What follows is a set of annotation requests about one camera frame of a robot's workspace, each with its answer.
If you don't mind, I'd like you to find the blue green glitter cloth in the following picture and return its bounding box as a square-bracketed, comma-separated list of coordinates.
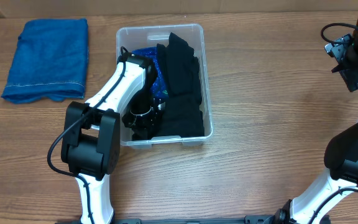
[133, 47, 168, 102]

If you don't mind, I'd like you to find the black cloth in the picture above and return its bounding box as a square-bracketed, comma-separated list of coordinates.
[156, 94, 204, 138]
[165, 33, 202, 103]
[157, 44, 169, 98]

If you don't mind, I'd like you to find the blue denim cloth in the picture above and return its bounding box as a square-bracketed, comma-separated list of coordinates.
[1, 19, 89, 104]

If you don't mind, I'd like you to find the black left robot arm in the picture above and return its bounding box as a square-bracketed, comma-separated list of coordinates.
[61, 49, 160, 223]

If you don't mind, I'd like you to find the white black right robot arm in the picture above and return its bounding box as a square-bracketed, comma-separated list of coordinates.
[264, 18, 358, 223]

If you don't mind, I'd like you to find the clear plastic storage bin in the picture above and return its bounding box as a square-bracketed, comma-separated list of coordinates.
[116, 24, 214, 149]

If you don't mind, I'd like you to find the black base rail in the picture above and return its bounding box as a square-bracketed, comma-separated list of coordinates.
[54, 214, 291, 224]

